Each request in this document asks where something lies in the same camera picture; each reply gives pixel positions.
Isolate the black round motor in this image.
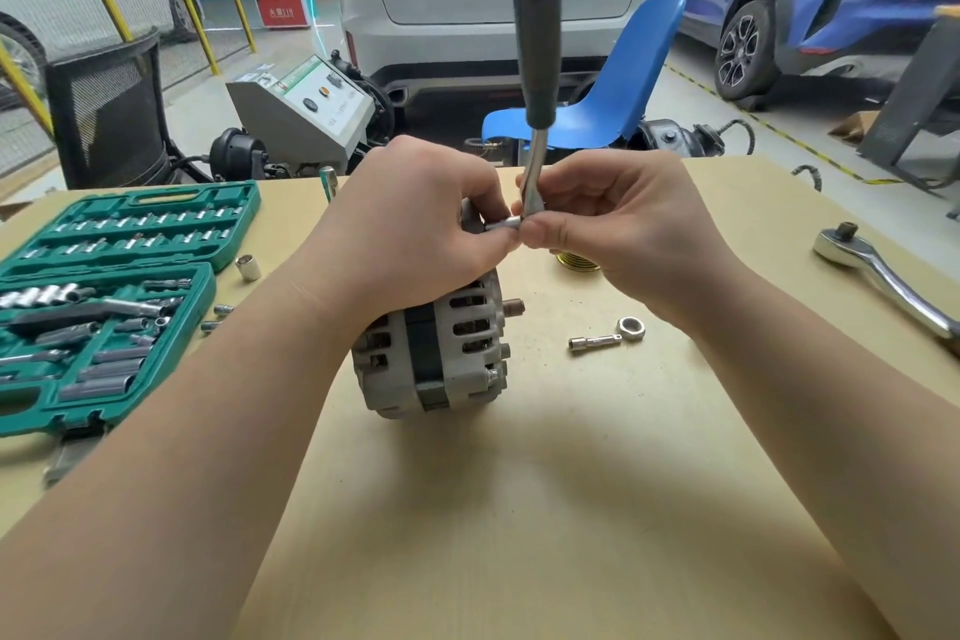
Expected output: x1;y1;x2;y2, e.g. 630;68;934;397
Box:
207;127;273;182

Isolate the black mesh chair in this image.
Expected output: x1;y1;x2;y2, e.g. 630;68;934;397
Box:
45;28;175;191

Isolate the grey-handled ratchet wrench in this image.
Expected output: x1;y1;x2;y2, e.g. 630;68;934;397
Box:
483;0;564;236

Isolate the grey metal latch plate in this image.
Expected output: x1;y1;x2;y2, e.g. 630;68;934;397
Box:
42;429;102;487

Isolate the grey metal stand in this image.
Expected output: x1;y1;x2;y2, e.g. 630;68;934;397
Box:
857;4;960;197

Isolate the set of chrome sockets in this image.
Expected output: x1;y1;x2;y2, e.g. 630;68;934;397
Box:
0;206;245;404

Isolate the blue plastic chair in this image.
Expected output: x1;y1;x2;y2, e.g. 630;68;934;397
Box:
480;0;687;152

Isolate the black engine part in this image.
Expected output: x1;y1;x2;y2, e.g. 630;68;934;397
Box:
636;117;756;161

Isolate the grey test machine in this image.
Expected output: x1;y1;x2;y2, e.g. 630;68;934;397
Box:
225;53;378;177

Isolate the silver car alternator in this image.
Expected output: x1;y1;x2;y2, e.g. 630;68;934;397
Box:
350;197;527;422

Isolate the green socket set case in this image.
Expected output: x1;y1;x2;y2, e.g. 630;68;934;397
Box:
0;179;263;439

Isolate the person's left forearm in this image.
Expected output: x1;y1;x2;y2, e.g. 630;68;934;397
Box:
0;255;376;640

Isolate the large chrome ratchet wrench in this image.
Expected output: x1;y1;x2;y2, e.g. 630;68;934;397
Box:
813;221;960;357

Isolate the person's right forearm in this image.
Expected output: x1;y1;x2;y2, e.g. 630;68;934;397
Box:
686;253;960;640

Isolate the small chrome extension bar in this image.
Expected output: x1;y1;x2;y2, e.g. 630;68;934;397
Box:
567;333;624;356

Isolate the person's left hand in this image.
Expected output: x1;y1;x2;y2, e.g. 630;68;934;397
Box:
300;134;523;357

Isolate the brown cardboard piece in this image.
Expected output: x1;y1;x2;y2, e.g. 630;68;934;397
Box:
827;109;880;143

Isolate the person's right hand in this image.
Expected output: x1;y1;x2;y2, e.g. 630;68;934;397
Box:
513;149;744;335

